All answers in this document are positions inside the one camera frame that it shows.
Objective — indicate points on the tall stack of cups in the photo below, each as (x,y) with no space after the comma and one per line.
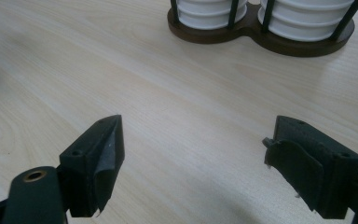
(304,21)

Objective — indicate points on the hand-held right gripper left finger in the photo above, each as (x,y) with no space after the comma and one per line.
(87,174)

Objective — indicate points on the short stack of cups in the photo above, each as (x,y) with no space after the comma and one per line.
(205,15)

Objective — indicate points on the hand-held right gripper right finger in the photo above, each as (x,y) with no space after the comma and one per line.
(317,168)

